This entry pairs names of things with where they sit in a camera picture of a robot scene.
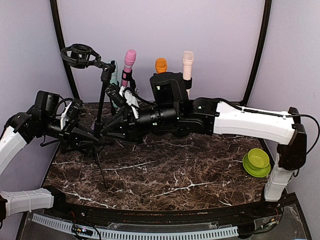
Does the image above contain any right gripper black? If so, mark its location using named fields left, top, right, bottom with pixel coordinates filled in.
left=101, top=102, right=180, bottom=144

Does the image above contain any white slotted cable duct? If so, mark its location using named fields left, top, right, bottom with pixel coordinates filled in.
left=31, top=213, right=239, bottom=240

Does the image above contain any black stand under cream microphone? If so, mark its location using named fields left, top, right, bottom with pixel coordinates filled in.
left=183, top=78, right=193, bottom=90

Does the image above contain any black front rail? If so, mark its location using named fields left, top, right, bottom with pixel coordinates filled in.
left=24, top=194, right=298, bottom=227

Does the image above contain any glitter microphone with silver grille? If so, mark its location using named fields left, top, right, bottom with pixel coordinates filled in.
left=91, top=122, right=97, bottom=133

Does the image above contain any black stand under pink microphone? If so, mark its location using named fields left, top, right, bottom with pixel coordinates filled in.
left=121, top=70, right=137, bottom=93

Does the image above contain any mint green microphone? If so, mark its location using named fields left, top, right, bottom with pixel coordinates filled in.
left=110, top=60, right=119, bottom=86

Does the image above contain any orange microphone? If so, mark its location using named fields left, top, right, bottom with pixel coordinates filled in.
left=155, top=57, right=168, bottom=74

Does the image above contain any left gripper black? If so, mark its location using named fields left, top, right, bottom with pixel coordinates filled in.
left=41, top=113, right=101, bottom=152

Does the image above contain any black tripod stand with shock mount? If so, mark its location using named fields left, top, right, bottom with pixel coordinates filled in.
left=60, top=43, right=118, bottom=189

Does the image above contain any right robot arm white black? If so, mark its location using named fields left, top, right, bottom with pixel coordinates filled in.
left=101, top=72, right=309, bottom=217

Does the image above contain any cream white microphone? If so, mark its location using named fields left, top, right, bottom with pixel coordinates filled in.
left=182, top=50, right=194, bottom=96

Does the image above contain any left black corner post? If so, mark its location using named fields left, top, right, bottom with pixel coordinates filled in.
left=49, top=0, right=81, bottom=100

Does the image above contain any pink microphone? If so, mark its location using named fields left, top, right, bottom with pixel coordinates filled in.
left=123, top=49, right=137, bottom=73

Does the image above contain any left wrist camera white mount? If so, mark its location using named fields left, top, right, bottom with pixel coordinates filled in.
left=60, top=98, right=83, bottom=130

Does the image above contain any black corner post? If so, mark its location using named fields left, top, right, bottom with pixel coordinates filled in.
left=49, top=0, right=81, bottom=100
left=240, top=0, right=273, bottom=106

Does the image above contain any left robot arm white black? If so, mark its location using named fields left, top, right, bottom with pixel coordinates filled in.
left=0, top=90, right=100, bottom=221

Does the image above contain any green bowl on saucer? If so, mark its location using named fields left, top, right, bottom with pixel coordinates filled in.
left=242, top=148, right=271, bottom=178

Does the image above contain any right black corner post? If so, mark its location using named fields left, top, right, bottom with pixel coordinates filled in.
left=240, top=0, right=273, bottom=106

